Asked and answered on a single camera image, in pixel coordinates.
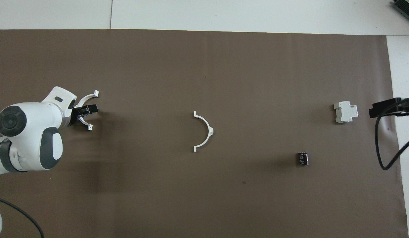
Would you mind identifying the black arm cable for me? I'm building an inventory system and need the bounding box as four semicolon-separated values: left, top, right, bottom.
0;195;45;238
375;105;409;171

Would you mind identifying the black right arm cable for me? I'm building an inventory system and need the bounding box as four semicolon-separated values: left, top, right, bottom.
375;105;409;171

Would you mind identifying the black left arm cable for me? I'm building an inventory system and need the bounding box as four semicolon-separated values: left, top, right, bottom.
0;195;45;238

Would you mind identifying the brown paper mat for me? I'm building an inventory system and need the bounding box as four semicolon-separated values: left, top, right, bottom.
0;29;409;238

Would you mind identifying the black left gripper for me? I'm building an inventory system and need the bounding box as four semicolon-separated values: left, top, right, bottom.
68;99;98;127

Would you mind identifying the grey ribbed device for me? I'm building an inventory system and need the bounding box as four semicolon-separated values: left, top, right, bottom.
391;0;409;19

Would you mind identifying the white half-ring pipe clamp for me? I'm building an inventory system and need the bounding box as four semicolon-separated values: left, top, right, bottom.
74;90;99;130
194;111;214;152

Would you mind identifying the grey circuit breaker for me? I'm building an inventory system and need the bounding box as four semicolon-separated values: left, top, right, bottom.
334;101;359;124

